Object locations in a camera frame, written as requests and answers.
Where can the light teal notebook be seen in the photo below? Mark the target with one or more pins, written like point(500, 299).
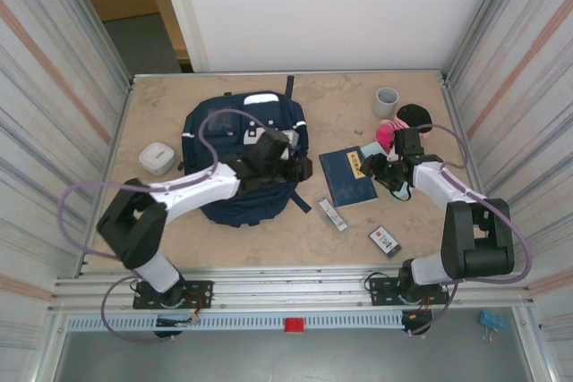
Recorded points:
point(371, 149)

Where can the dark blue book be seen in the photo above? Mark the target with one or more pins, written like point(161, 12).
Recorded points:
point(344, 185)

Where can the navy blue student backpack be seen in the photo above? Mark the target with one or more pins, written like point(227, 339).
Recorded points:
point(250, 207)

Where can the clear pen box with barcode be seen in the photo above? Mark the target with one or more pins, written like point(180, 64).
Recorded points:
point(332, 214)

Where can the black card box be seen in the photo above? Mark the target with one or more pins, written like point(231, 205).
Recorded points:
point(384, 242)

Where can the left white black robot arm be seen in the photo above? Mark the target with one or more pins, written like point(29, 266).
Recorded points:
point(192, 187)

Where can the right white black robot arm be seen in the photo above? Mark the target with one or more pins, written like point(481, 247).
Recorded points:
point(474, 239)

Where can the plush doll with black hair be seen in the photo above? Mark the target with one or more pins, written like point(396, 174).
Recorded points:
point(414, 114)

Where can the grey plastic cup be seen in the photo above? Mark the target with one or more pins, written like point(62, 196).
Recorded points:
point(385, 107)

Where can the red plastic block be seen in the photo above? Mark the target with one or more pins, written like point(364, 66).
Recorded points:
point(294, 325)

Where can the blue binder clip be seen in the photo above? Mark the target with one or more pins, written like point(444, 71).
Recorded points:
point(492, 320)

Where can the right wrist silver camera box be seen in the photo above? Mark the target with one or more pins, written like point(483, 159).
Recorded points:
point(393, 151)

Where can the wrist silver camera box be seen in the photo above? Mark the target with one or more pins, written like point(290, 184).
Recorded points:
point(291, 145)
point(393, 151)

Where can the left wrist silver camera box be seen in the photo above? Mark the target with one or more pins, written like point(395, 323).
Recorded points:
point(291, 145)

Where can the aluminium mounting rail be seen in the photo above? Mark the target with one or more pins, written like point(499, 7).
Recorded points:
point(291, 286)

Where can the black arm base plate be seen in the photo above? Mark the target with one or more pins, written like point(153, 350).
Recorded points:
point(380, 286)
point(201, 288)

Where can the translucent corrugated enclosure panel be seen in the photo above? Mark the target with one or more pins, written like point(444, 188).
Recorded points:
point(528, 87)
point(45, 87)

